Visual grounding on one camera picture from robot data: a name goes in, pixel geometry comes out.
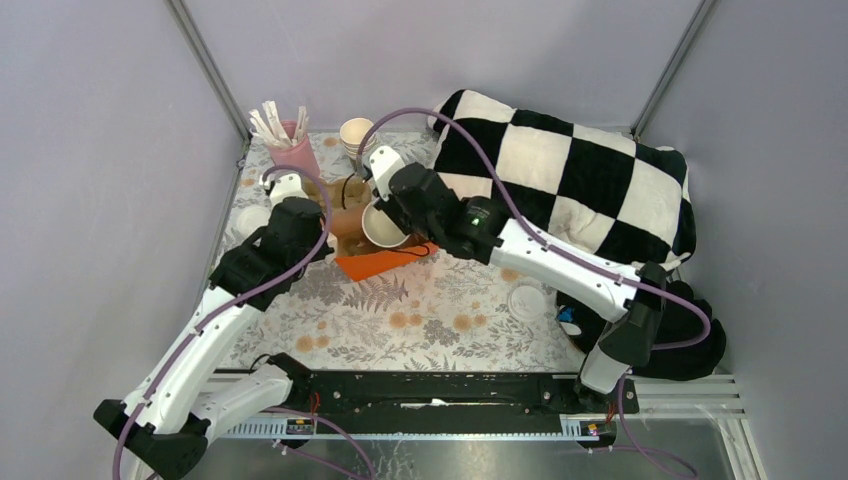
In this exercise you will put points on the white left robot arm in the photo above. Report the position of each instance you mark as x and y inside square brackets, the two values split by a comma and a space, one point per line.
[165, 422]

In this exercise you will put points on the orange paper bag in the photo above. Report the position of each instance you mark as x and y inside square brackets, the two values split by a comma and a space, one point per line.
[380, 260]

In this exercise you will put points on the white plastic cup lid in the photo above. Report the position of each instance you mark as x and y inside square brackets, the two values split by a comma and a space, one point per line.
[526, 303]

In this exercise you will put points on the black white checkered blanket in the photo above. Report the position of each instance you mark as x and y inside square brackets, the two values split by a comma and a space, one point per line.
[600, 191]

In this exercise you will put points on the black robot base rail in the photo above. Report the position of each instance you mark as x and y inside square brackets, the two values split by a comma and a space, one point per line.
[409, 403]

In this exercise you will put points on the blue white small object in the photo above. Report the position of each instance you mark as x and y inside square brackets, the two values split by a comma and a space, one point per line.
[566, 321]

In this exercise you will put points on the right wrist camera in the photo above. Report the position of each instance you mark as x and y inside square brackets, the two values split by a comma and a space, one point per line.
[383, 164]

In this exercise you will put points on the stack of green paper cups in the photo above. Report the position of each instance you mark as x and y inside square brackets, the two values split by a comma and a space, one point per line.
[352, 136]

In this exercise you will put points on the floral patterned table mat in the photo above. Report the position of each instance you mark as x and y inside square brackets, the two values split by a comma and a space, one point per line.
[436, 313]

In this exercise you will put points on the black cloth bundle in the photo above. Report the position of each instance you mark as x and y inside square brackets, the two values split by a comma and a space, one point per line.
[678, 324]

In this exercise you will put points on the pink straw holder cup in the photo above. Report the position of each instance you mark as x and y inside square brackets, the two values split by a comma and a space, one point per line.
[300, 155]

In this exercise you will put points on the green paper coffee cup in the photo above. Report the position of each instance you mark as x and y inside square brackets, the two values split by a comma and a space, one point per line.
[380, 230]

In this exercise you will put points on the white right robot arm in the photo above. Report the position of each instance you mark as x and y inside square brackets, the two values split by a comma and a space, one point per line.
[480, 229]

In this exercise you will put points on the brown cardboard cup carrier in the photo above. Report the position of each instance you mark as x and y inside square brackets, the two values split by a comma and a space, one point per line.
[348, 201]

